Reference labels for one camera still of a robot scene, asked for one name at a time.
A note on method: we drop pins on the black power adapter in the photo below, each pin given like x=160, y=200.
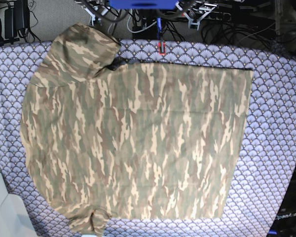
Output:
x=16, y=19

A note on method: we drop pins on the camouflage T-shirt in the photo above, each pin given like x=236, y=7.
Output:
x=138, y=141

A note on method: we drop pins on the black power strip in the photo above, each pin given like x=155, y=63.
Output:
x=213, y=15

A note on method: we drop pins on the red and black clamp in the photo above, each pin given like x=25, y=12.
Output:
x=162, y=48

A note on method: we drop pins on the purple fan-pattern tablecloth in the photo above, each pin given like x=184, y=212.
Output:
x=263, y=171

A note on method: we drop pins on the light grey plastic furniture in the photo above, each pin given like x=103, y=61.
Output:
x=14, y=218

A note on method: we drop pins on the blue clamp handle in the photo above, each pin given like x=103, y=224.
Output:
x=159, y=28

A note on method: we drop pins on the black OpenArm base box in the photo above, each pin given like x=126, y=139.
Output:
x=284, y=224

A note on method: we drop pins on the blue mount bracket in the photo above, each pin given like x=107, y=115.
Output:
x=143, y=4

